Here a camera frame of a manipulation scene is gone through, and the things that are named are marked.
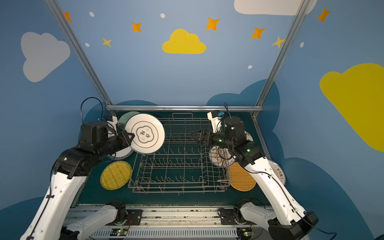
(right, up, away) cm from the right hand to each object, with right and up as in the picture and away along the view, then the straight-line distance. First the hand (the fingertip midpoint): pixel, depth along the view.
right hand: (198, 132), depth 66 cm
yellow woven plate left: (-49, -27, +23) cm, 60 cm away
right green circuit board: (+23, -49, +6) cm, 55 cm away
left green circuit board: (-38, -48, +5) cm, 62 cm away
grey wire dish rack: (-13, -19, +21) cm, 31 cm away
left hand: (-27, -1, -1) cm, 28 cm away
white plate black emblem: (-24, 0, +6) cm, 25 cm away
